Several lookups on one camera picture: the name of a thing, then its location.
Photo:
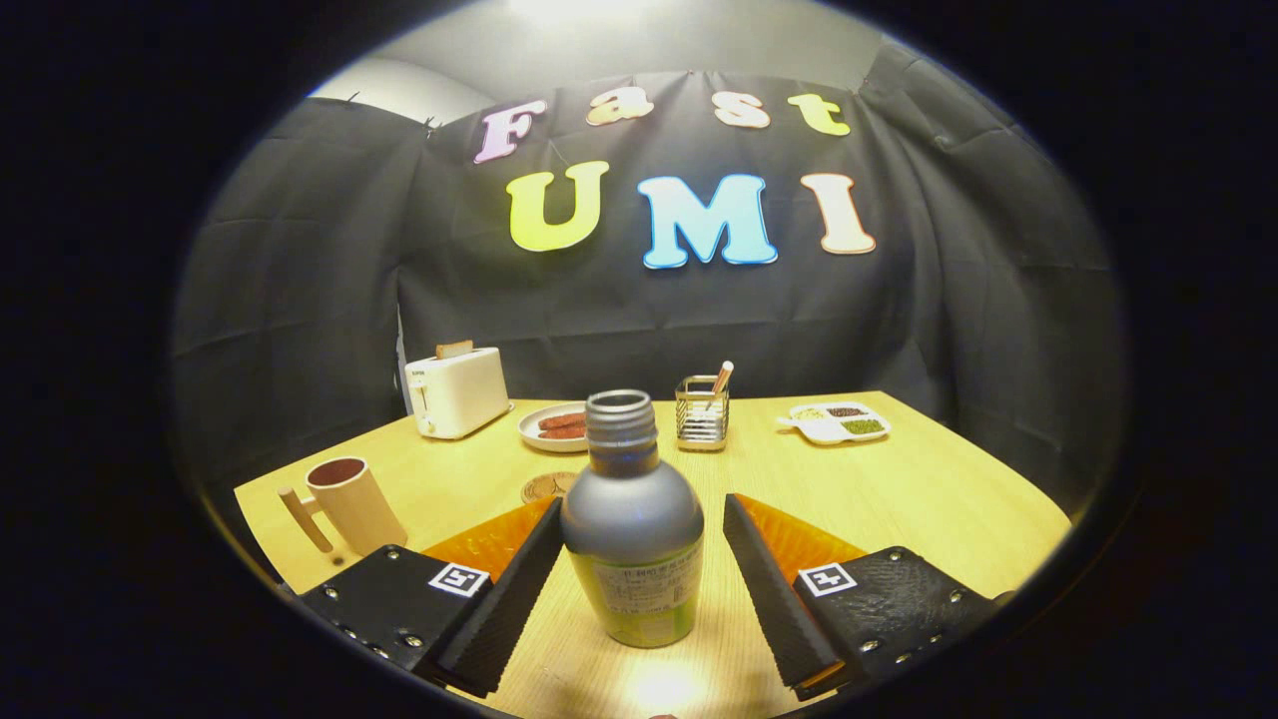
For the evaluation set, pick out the wooden table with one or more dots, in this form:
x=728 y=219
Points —
x=899 y=499

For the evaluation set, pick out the wooden stick with pink tip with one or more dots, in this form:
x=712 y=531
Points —
x=722 y=374

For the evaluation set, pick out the round wooden coaster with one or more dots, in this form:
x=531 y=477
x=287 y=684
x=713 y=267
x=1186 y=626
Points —
x=544 y=487

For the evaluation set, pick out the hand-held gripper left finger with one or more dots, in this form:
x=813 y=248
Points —
x=509 y=609

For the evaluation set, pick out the white toaster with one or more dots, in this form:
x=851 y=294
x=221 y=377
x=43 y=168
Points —
x=461 y=391

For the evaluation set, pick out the toast slice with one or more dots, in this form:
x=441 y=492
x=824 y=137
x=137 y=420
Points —
x=454 y=350

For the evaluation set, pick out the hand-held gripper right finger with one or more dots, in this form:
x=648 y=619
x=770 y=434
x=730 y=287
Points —
x=774 y=609

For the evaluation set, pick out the white divided dish with beans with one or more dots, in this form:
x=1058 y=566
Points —
x=819 y=429

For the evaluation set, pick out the round white plate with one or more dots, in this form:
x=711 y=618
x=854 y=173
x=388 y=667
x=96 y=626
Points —
x=531 y=429

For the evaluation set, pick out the brown sausage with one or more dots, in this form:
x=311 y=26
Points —
x=564 y=433
x=562 y=420

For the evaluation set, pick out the silver juice bottle green label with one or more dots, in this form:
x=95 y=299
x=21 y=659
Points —
x=631 y=529

